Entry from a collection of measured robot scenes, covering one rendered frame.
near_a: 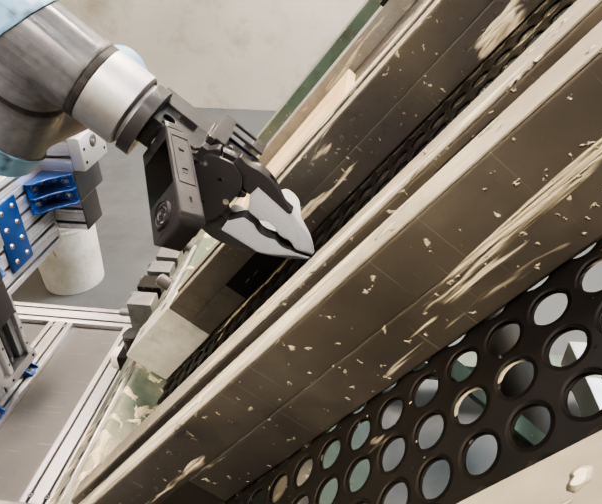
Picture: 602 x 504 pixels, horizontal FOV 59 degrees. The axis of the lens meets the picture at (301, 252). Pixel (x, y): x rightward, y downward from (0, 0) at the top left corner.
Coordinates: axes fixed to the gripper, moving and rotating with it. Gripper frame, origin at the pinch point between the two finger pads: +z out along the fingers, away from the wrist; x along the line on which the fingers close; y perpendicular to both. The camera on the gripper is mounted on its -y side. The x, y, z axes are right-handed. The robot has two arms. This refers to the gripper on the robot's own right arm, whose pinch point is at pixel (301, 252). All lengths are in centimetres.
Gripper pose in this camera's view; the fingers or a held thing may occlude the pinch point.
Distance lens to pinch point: 53.1
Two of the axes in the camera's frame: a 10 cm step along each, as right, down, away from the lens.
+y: 1.2, -5.6, 8.2
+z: 7.7, 5.8, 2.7
